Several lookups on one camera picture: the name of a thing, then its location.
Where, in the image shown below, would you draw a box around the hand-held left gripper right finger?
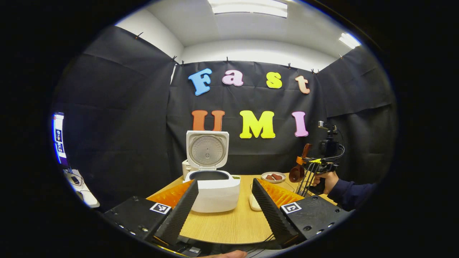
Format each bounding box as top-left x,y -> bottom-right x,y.
251,178 -> 354,248

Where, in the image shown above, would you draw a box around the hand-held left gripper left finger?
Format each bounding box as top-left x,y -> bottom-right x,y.
102,179 -> 199,248

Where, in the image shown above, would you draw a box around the brown wooden spoon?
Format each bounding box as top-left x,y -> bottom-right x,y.
289,143 -> 313,183

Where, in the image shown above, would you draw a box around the metal wire chopstick holder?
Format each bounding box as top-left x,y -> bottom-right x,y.
295,183 -> 316,197

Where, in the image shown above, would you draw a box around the white rice cooker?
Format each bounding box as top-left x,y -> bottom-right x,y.
183,130 -> 241,213

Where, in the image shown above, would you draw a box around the white round plate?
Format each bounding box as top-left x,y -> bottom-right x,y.
261,172 -> 287,183

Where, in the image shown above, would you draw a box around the black backdrop cloth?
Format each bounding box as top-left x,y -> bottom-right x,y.
54,25 -> 398,212

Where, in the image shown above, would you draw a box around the white side desk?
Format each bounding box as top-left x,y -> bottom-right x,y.
64,168 -> 100,208

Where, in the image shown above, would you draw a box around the computer monitor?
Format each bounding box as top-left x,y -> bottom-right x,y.
52,113 -> 67,167

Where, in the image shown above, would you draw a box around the long ceiling light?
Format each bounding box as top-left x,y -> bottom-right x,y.
208,0 -> 288,18

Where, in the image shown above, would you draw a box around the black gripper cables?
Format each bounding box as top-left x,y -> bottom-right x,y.
298,164 -> 317,197

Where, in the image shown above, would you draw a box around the black cable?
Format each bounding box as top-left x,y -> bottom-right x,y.
247,233 -> 276,258

